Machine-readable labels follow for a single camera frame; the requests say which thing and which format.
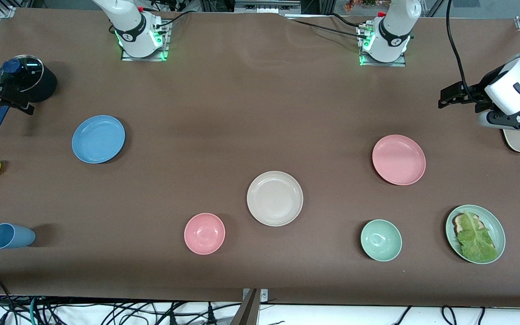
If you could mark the green plate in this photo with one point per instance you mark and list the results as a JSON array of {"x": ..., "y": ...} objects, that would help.
[{"x": 497, "y": 230}]

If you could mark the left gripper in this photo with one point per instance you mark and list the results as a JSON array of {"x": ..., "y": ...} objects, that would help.
[{"x": 475, "y": 93}]

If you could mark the brown table cover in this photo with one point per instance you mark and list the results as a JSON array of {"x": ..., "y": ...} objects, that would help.
[{"x": 242, "y": 113}]

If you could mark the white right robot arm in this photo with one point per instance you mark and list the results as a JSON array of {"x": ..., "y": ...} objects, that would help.
[{"x": 129, "y": 27}]

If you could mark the metal clamp bracket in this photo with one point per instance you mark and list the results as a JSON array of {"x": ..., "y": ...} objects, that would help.
[{"x": 264, "y": 295}]

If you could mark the green bowl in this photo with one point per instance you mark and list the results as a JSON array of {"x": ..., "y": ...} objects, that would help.
[{"x": 381, "y": 240}]

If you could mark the green lettuce leaf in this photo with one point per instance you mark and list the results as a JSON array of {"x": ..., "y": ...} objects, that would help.
[{"x": 476, "y": 241}]

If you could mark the beige plate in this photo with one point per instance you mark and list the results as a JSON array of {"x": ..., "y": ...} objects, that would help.
[{"x": 275, "y": 198}]

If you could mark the blue cup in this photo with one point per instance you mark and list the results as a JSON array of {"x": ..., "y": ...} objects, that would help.
[{"x": 11, "y": 235}]

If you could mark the blue plate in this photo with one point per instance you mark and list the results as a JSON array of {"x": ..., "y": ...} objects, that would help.
[{"x": 98, "y": 139}]

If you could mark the glass lid blue knob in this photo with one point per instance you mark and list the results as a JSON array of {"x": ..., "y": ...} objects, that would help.
[{"x": 27, "y": 74}]

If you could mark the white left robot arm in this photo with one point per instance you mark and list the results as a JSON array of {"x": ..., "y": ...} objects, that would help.
[{"x": 393, "y": 31}]

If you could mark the dark camera support pole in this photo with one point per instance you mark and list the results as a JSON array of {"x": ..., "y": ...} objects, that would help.
[{"x": 247, "y": 311}]

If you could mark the grey power strip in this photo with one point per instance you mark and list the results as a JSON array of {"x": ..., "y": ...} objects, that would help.
[{"x": 266, "y": 6}]

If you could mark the toasted bread slice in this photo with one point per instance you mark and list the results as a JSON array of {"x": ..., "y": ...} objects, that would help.
[{"x": 457, "y": 222}]

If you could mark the pink plate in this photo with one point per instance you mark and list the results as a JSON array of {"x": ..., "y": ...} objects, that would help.
[{"x": 399, "y": 160}]

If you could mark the pink bowl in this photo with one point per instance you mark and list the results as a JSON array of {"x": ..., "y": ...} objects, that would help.
[{"x": 204, "y": 234}]

